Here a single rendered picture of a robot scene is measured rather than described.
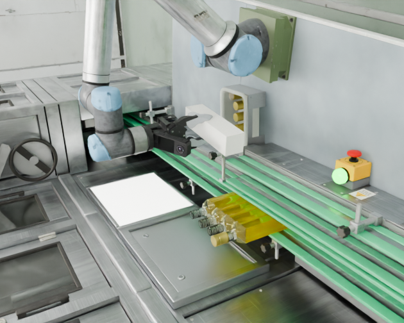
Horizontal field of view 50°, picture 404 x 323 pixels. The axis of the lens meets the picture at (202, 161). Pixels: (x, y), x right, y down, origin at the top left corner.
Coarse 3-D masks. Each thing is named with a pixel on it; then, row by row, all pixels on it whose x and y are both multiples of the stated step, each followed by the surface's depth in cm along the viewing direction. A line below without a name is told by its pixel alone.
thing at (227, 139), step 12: (192, 108) 134; (204, 108) 134; (216, 120) 126; (204, 132) 128; (216, 132) 121; (228, 132) 120; (240, 132) 120; (216, 144) 123; (228, 144) 119; (240, 144) 121
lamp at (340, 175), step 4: (340, 168) 121; (344, 168) 120; (336, 172) 120; (340, 172) 119; (344, 172) 119; (348, 172) 119; (332, 176) 121; (336, 176) 120; (340, 176) 119; (344, 176) 118; (348, 176) 119; (336, 180) 120; (340, 180) 119; (344, 180) 119; (348, 180) 120
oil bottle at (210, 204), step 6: (234, 192) 149; (210, 198) 146; (216, 198) 146; (222, 198) 145; (228, 198) 145; (234, 198) 145; (240, 198) 146; (204, 204) 143; (210, 204) 142; (216, 204) 142; (222, 204) 143; (210, 210) 141
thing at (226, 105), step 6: (222, 90) 165; (228, 90) 161; (234, 90) 159; (222, 96) 167; (228, 96) 168; (246, 96) 155; (222, 102) 168; (228, 102) 169; (246, 102) 154; (222, 108) 169; (228, 108) 170; (246, 108) 154; (222, 114) 170; (228, 114) 171; (246, 114) 155; (228, 120) 172; (234, 120) 173; (246, 120) 156; (246, 126) 157; (246, 132) 158; (246, 138) 159; (246, 144) 159
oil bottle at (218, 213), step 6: (228, 204) 142; (234, 204) 142; (240, 204) 142; (246, 204) 142; (252, 204) 142; (216, 210) 139; (222, 210) 139; (228, 210) 138; (234, 210) 139; (216, 216) 137; (222, 216) 137; (216, 222) 138
